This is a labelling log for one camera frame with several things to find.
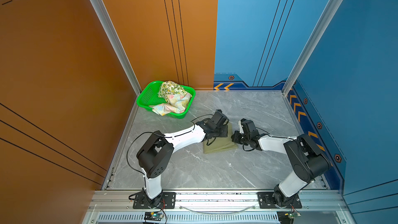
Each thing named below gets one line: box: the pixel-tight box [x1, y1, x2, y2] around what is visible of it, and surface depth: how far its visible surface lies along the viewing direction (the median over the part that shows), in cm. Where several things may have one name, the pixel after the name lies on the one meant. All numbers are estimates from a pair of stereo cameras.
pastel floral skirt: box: [148, 92, 192, 116], surface depth 100 cm
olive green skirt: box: [203, 121, 238, 154], surface depth 90 cm
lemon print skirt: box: [158, 80, 188, 103], surface depth 107 cm
